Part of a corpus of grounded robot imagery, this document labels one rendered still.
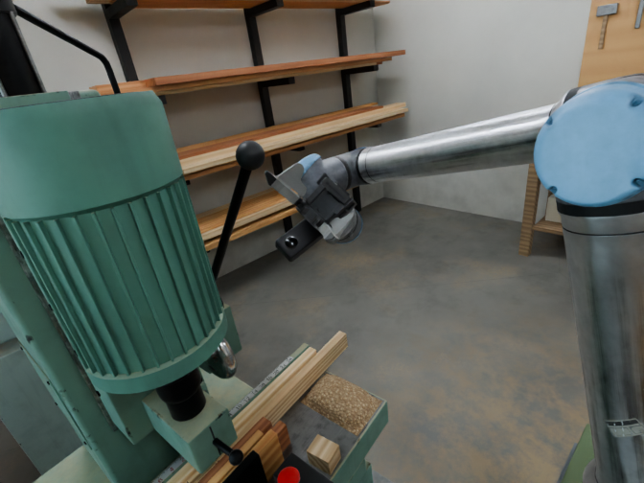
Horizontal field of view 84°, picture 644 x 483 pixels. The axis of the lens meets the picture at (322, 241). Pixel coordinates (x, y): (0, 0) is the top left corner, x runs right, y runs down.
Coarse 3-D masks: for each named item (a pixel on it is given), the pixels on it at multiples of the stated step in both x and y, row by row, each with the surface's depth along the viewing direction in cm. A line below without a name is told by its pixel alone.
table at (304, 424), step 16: (384, 400) 71; (288, 416) 71; (304, 416) 70; (320, 416) 70; (384, 416) 71; (288, 432) 67; (304, 432) 67; (320, 432) 66; (336, 432) 66; (368, 432) 66; (288, 448) 64; (304, 448) 64; (352, 448) 63; (368, 448) 68; (352, 464) 63; (272, 480) 60; (336, 480) 60
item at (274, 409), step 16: (336, 336) 84; (320, 352) 80; (336, 352) 83; (304, 368) 76; (320, 368) 78; (288, 384) 73; (304, 384) 75; (272, 400) 70; (288, 400) 71; (256, 416) 67; (272, 416) 68; (240, 432) 64
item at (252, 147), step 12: (240, 144) 42; (252, 144) 42; (240, 156) 42; (252, 156) 42; (252, 168) 43; (240, 180) 45; (240, 192) 47; (240, 204) 49; (228, 216) 50; (228, 228) 52; (228, 240) 54; (216, 252) 57; (216, 264) 59; (216, 276) 61
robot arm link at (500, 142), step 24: (504, 120) 59; (528, 120) 55; (384, 144) 83; (408, 144) 74; (432, 144) 69; (456, 144) 65; (480, 144) 61; (504, 144) 58; (528, 144) 55; (360, 168) 85; (384, 168) 80; (408, 168) 75; (432, 168) 71; (456, 168) 68; (480, 168) 65
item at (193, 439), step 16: (144, 400) 57; (160, 400) 56; (208, 400) 55; (160, 416) 54; (208, 416) 52; (224, 416) 53; (160, 432) 58; (176, 432) 51; (192, 432) 50; (208, 432) 51; (224, 432) 54; (176, 448) 55; (192, 448) 49; (208, 448) 52; (192, 464) 52; (208, 464) 52
